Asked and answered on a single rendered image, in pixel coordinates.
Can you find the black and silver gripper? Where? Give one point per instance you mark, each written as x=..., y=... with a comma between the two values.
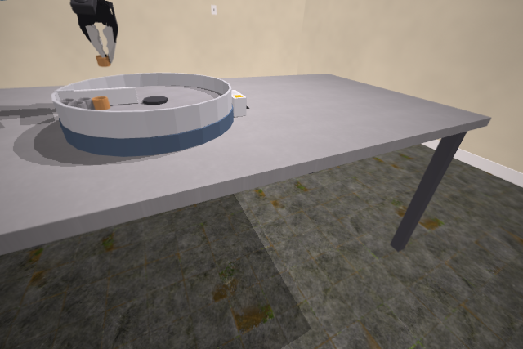
x=103, y=15

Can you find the bronze bushing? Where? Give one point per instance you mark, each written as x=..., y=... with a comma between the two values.
x=101, y=103
x=103, y=62

